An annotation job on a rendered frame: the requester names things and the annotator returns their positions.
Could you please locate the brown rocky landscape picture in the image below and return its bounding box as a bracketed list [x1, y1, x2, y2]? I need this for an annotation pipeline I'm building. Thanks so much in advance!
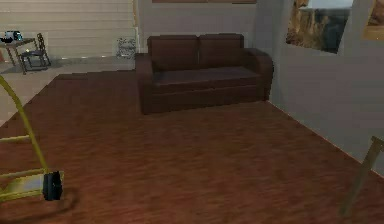
[285, 0, 355, 55]

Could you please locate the black slatted chair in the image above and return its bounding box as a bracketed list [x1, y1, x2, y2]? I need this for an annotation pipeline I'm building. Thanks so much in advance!
[18, 32, 52, 75]

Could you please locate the yellow hand truck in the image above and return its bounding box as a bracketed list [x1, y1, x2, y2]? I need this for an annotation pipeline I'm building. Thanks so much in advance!
[0, 75, 65, 203]

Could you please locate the dark brown sofa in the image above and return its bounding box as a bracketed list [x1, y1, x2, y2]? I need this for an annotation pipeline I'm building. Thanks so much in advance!
[134, 32, 275, 116]

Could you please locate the tan landscape wall picture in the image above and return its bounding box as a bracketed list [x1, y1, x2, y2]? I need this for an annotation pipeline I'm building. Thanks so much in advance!
[361, 0, 384, 42]

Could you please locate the black and teal appliance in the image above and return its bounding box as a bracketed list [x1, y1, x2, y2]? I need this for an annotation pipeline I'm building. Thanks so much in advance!
[0, 30, 23, 44]

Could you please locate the olive metal glass table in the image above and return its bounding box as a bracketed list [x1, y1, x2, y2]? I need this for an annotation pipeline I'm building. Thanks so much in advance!
[339, 135, 384, 217]

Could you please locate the small brown wooden table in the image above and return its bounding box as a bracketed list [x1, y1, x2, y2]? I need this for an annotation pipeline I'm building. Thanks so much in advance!
[0, 37, 38, 67]

